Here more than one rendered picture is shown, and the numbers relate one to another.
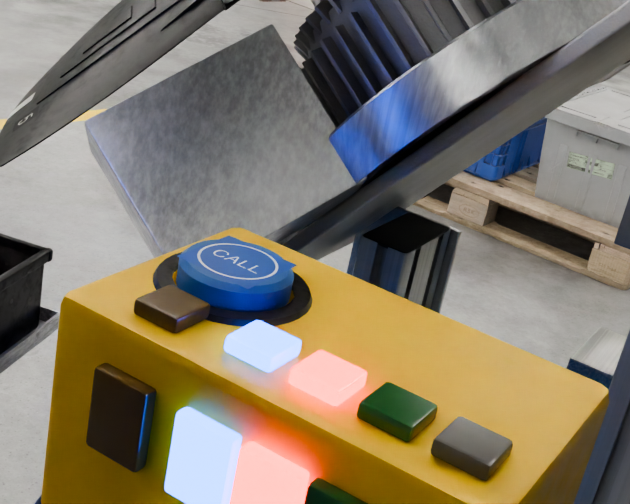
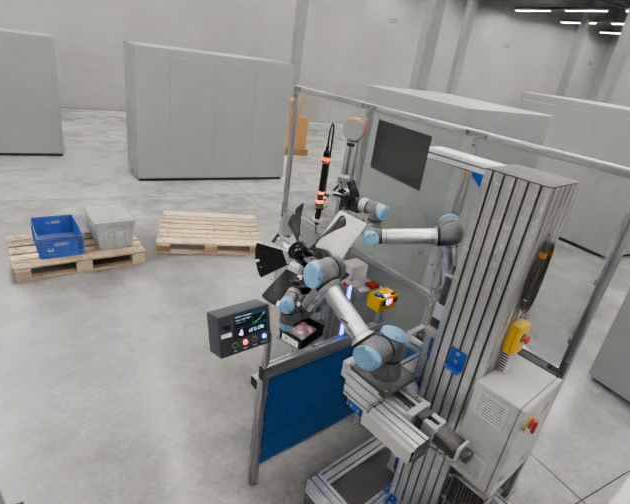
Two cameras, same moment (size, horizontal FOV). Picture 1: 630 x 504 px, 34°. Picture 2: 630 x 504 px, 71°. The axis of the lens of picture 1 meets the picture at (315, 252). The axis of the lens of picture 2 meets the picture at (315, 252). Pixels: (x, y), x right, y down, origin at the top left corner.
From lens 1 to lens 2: 2.60 m
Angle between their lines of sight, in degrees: 63
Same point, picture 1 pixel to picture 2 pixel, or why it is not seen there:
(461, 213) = (83, 268)
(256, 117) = not seen: hidden behind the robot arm
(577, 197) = (115, 244)
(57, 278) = (58, 370)
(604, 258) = (137, 257)
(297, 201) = not seen: hidden behind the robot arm
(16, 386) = (121, 391)
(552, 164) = (103, 239)
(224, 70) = not seen: hidden behind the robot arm
